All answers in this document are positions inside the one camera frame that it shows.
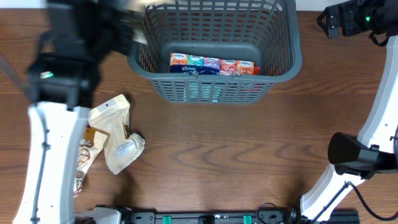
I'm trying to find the grey plastic basket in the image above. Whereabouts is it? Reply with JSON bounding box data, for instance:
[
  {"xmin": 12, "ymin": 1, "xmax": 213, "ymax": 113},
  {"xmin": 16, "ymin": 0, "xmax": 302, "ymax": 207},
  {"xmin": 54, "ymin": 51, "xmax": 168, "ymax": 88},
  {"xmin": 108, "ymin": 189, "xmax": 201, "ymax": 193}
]
[{"xmin": 127, "ymin": 0, "xmax": 302, "ymax": 104}]

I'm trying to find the orange pasta package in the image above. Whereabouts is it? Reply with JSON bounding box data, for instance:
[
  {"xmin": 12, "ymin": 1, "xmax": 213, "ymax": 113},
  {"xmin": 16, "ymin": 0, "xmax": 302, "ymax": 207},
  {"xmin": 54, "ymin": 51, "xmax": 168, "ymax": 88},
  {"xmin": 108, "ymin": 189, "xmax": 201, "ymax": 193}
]
[{"xmin": 254, "ymin": 66, "xmax": 260, "ymax": 75}]

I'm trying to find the mint green wipes packet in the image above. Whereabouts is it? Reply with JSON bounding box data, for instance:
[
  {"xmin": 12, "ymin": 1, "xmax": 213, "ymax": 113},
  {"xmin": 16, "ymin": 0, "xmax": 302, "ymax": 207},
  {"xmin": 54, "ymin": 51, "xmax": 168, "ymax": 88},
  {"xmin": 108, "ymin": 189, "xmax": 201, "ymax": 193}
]
[{"xmin": 185, "ymin": 82, "xmax": 223, "ymax": 103}]

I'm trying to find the colourful tissue multipack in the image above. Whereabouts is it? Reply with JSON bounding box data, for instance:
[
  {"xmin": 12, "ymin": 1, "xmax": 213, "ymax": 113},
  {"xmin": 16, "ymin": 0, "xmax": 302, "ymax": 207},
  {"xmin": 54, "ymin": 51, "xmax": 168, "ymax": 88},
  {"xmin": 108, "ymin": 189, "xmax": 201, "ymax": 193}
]
[{"xmin": 169, "ymin": 53, "xmax": 255, "ymax": 76}]

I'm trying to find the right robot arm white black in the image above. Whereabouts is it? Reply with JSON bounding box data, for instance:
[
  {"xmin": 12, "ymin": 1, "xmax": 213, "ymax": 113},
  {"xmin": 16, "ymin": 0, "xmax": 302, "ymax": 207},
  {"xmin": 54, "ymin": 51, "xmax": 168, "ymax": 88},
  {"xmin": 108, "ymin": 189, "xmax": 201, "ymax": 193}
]
[{"xmin": 284, "ymin": 0, "xmax": 397, "ymax": 223}]

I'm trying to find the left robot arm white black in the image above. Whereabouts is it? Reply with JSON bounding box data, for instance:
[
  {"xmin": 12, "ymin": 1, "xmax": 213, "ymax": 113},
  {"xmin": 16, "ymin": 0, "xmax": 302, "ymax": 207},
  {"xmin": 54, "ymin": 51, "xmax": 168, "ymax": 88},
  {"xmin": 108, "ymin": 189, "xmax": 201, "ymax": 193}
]
[{"xmin": 14, "ymin": 1, "xmax": 147, "ymax": 223}]

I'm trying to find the beige paper pouch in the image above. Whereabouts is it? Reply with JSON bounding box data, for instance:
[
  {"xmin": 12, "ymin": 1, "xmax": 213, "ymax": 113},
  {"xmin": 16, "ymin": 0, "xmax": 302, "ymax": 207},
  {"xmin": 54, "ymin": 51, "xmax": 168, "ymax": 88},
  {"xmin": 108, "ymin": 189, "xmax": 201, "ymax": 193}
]
[{"xmin": 88, "ymin": 95, "xmax": 146, "ymax": 175}]

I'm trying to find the brown labelled snack pouch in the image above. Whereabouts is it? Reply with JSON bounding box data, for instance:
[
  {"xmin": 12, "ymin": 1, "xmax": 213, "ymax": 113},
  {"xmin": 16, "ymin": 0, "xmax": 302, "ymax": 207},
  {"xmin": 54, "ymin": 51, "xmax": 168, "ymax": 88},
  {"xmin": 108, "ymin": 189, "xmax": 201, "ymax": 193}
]
[{"xmin": 73, "ymin": 127, "xmax": 108, "ymax": 198}]

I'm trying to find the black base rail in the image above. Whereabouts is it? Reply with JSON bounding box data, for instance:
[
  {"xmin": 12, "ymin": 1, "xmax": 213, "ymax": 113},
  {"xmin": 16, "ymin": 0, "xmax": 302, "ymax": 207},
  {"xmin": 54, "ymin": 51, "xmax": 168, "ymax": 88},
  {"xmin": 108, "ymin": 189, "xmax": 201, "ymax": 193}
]
[{"xmin": 123, "ymin": 210, "xmax": 361, "ymax": 224}]

